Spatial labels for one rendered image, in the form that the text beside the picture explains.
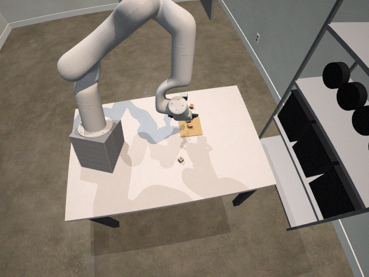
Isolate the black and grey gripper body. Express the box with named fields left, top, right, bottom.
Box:
left=173, top=109, right=192, bottom=121

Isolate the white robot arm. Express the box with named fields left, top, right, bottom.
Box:
left=57, top=0, right=196, bottom=139

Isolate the tan square mat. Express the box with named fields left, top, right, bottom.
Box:
left=178, top=117, right=203, bottom=138

